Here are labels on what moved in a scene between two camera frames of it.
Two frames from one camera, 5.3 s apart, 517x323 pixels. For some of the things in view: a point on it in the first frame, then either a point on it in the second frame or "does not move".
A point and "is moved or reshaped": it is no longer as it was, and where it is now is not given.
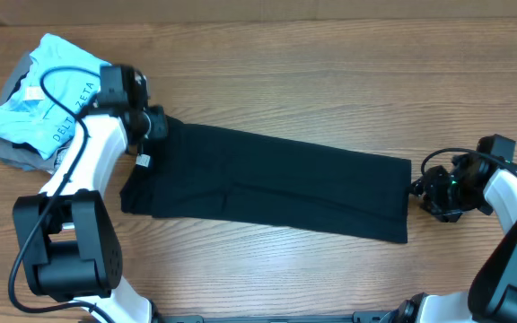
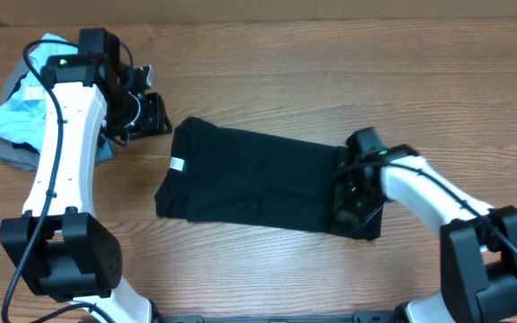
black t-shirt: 269,178 is moved or reshaped
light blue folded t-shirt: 60,82 does not move
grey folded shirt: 13,154 does not move
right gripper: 429,186 -> 346,212
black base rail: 365,317 does not move
